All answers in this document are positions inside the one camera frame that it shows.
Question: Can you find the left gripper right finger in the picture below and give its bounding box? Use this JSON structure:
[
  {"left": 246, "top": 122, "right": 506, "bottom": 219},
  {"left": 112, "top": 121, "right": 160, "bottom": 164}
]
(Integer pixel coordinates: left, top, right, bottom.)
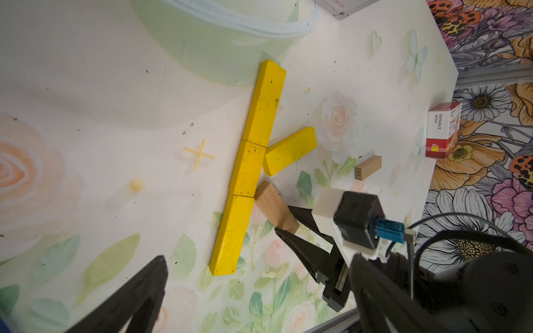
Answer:
[{"left": 349, "top": 253, "right": 448, "bottom": 332}]

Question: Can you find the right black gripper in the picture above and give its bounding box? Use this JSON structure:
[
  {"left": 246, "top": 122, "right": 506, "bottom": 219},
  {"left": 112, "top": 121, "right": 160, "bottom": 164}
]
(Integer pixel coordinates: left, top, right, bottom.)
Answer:
[{"left": 274, "top": 205, "right": 351, "bottom": 312}]

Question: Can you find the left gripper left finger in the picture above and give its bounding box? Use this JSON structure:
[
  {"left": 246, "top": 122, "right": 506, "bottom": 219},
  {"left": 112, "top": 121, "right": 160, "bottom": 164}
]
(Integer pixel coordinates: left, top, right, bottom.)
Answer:
[{"left": 68, "top": 255, "right": 168, "bottom": 333}]

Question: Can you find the yellow short block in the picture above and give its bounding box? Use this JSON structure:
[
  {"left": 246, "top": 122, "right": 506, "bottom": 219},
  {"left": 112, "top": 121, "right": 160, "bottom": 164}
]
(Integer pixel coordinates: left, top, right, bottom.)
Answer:
[
  {"left": 209, "top": 194, "right": 255, "bottom": 276},
  {"left": 229, "top": 140, "right": 266, "bottom": 197}
]

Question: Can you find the wooden block top edge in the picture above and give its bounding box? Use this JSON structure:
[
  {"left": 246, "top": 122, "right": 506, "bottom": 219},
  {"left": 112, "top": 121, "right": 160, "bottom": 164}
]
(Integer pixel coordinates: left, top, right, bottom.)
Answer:
[{"left": 354, "top": 155, "right": 382, "bottom": 180}]

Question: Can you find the yellow long block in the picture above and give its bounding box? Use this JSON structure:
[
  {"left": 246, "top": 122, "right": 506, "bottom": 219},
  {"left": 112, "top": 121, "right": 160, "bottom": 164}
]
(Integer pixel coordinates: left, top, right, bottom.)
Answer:
[
  {"left": 262, "top": 127, "right": 318, "bottom": 176},
  {"left": 242, "top": 60, "right": 287, "bottom": 147}
]

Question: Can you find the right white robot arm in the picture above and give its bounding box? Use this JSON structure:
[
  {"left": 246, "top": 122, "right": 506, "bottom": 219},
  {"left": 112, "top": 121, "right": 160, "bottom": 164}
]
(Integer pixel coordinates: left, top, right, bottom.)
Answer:
[{"left": 276, "top": 201, "right": 532, "bottom": 332}]

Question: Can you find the blue card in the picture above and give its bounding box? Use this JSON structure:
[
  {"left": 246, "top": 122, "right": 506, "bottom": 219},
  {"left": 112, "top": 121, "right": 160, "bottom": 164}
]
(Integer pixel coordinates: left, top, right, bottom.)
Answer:
[{"left": 0, "top": 319, "right": 11, "bottom": 333}]

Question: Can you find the red white snack box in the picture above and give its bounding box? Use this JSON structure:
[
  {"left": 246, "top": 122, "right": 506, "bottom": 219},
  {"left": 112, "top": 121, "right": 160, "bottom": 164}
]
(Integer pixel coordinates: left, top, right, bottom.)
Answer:
[{"left": 426, "top": 102, "right": 462, "bottom": 160}]

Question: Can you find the silver metal case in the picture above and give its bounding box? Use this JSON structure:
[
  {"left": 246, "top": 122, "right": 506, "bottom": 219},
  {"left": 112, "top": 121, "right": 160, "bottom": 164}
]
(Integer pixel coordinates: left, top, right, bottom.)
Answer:
[{"left": 315, "top": 0, "right": 378, "bottom": 20}]

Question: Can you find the aluminium front rail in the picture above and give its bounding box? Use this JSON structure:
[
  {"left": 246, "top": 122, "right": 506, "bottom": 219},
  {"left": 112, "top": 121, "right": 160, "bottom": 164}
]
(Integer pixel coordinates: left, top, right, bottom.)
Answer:
[{"left": 305, "top": 309, "right": 362, "bottom": 333}]

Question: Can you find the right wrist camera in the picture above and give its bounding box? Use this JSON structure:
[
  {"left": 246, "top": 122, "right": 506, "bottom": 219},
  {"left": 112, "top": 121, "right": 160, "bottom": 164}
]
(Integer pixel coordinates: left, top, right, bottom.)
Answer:
[{"left": 311, "top": 188, "right": 405, "bottom": 265}]

